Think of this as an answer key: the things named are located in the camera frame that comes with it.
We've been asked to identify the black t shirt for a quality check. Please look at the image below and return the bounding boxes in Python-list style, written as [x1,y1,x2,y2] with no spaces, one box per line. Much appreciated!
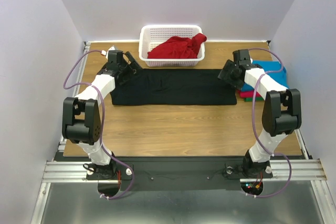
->
[111,69,237,106]

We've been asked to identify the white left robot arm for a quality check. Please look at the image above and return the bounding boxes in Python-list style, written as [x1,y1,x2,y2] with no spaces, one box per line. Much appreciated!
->
[62,47,142,179]

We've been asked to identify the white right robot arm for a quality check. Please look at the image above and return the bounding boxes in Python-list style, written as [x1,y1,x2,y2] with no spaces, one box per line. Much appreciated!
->
[218,49,302,178]

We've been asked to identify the folded blue t shirt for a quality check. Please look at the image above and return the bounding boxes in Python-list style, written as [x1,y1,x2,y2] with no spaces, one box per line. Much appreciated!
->
[241,60,289,92]

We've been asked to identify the white plastic basket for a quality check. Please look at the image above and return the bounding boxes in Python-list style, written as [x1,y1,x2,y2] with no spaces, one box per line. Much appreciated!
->
[139,25,207,67]

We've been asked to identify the folded pink t shirt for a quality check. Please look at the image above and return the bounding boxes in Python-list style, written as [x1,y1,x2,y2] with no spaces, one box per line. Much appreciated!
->
[238,90,254,98]

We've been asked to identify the folded green t shirt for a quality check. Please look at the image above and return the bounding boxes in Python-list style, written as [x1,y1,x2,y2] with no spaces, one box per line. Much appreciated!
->
[243,97,264,102]

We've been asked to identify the red t shirt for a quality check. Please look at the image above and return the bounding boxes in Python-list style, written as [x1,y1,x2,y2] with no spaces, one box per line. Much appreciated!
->
[148,33,207,59]

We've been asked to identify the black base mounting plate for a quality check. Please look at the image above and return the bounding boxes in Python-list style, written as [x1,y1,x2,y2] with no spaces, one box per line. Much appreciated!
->
[54,155,274,193]

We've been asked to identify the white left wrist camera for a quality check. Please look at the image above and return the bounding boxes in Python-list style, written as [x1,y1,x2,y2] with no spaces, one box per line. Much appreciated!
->
[100,46,116,57]

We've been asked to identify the aluminium frame rail left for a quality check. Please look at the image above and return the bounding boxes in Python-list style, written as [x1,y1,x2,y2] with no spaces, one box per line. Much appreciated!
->
[58,41,91,152]

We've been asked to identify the aluminium frame rail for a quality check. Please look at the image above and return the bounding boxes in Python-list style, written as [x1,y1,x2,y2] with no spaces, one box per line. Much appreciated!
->
[270,130,327,181]
[58,41,91,152]

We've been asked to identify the aluminium frame rail right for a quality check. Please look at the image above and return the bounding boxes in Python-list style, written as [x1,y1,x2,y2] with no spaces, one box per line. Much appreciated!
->
[270,130,327,181]

